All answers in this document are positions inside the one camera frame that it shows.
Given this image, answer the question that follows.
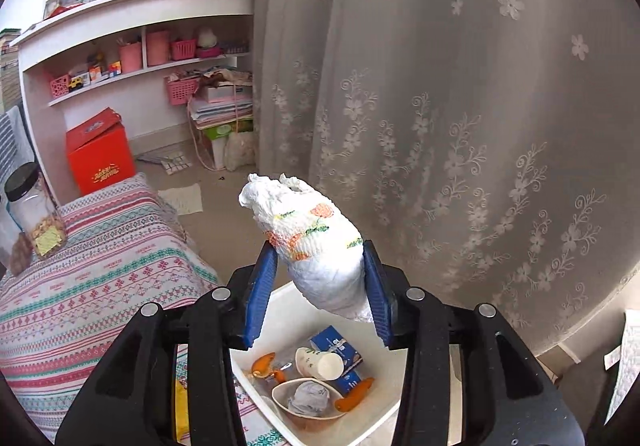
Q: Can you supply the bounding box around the yellow snack wrapper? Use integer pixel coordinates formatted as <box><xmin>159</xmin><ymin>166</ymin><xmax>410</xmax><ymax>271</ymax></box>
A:
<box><xmin>175</xmin><ymin>381</ymin><xmax>190</xmax><ymax>442</ymax></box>

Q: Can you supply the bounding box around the floral tissue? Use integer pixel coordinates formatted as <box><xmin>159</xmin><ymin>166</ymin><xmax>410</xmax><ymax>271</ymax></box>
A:
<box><xmin>239</xmin><ymin>174</ymin><xmax>373</xmax><ymax>322</ymax></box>

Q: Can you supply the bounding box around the white trash bin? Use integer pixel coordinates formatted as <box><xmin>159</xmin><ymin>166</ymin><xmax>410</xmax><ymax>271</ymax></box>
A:
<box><xmin>231</xmin><ymin>283</ymin><xmax>407</xmax><ymax>445</ymax></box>

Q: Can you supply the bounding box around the patterned striped tablecloth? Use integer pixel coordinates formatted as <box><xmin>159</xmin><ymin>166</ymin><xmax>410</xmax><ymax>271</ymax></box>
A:
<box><xmin>0</xmin><ymin>171</ymin><xmax>292</xmax><ymax>446</ymax></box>

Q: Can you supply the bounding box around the orange peel in bin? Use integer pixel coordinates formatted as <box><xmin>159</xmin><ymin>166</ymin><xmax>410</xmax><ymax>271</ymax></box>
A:
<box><xmin>334</xmin><ymin>378</ymin><xmax>375</xmax><ymax>414</ymax></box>

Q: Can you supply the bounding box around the paper bowl with tissue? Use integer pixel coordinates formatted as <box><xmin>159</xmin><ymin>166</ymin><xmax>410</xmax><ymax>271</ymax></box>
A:
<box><xmin>271</xmin><ymin>378</ymin><xmax>344</xmax><ymax>432</ymax></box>

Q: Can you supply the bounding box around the paper cup in bin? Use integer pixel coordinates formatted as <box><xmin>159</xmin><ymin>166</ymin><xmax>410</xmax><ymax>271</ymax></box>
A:
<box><xmin>294</xmin><ymin>348</ymin><xmax>344</xmax><ymax>382</ymax></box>

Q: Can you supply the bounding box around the blue carton in bin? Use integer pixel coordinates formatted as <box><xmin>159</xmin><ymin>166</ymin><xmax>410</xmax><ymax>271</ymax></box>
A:
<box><xmin>309</xmin><ymin>325</ymin><xmax>362</xmax><ymax>396</ymax></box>

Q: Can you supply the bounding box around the paper sheet on floor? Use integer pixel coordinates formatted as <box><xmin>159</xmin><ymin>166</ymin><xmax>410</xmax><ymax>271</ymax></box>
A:
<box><xmin>157</xmin><ymin>184</ymin><xmax>204</xmax><ymax>216</ymax></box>

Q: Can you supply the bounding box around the nut jar black lid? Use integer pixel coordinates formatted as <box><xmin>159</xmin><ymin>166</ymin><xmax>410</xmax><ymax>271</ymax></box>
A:
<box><xmin>4</xmin><ymin>162</ymin><xmax>67</xmax><ymax>258</ymax></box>

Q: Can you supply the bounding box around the tile sample sheet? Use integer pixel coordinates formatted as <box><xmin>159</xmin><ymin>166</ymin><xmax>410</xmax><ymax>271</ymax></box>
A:
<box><xmin>160</xmin><ymin>151</ymin><xmax>192</xmax><ymax>176</ymax></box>

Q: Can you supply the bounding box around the red gift box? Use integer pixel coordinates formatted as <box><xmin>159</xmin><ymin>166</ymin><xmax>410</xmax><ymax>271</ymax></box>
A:
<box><xmin>65</xmin><ymin>108</ymin><xmax>136</xmax><ymax>195</ymax></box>

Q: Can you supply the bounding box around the white cloth bag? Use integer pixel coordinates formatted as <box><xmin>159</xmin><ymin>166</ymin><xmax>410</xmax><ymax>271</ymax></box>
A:
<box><xmin>224</xmin><ymin>132</ymin><xmax>256</xmax><ymax>172</ymax></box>

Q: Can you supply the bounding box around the grey striped quilt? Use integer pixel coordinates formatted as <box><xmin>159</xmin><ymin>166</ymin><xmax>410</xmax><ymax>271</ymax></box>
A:
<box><xmin>0</xmin><ymin>106</ymin><xmax>36</xmax><ymax>185</ymax></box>

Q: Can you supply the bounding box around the floral lace curtain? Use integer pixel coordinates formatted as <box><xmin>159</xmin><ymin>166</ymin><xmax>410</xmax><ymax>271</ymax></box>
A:
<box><xmin>254</xmin><ymin>0</ymin><xmax>639</xmax><ymax>353</ymax></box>

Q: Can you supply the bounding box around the pink basket on floor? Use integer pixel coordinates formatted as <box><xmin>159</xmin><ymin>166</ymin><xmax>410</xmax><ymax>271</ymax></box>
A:
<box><xmin>165</xmin><ymin>77</ymin><xmax>200</xmax><ymax>106</ymax></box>

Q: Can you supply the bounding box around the stack of papers and books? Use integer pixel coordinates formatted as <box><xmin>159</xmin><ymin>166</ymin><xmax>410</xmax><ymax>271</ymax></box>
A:
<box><xmin>188</xmin><ymin>68</ymin><xmax>254</xmax><ymax>129</ymax></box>

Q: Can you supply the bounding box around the small pink shelf basket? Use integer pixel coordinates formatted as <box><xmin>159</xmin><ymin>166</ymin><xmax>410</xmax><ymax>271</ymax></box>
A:
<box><xmin>170</xmin><ymin>38</ymin><xmax>198</xmax><ymax>61</ymax></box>

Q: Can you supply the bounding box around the pink cup holder right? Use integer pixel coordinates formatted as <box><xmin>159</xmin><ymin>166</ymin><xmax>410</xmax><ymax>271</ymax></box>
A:
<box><xmin>146</xmin><ymin>31</ymin><xmax>170</xmax><ymax>66</ymax></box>

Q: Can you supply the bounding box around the white pink shelf unit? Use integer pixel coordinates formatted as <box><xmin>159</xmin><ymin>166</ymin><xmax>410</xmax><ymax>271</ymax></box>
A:
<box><xmin>15</xmin><ymin>0</ymin><xmax>253</xmax><ymax>203</ymax></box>

